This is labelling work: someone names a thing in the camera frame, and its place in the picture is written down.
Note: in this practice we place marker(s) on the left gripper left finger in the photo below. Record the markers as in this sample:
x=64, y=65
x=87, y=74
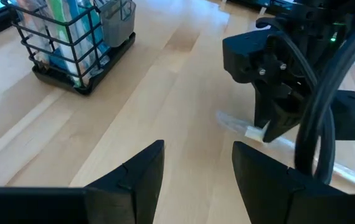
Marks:
x=134, y=193

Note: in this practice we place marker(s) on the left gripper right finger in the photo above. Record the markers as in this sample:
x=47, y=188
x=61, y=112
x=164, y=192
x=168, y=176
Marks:
x=267, y=193

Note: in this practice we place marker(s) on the orange white toothbrush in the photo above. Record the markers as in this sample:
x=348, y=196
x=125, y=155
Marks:
x=253, y=133

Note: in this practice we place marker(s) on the green white toothbrush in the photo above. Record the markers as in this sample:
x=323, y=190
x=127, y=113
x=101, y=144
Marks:
x=62, y=31

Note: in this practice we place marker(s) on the grey translucent cup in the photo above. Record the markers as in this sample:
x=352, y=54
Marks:
x=118, y=28

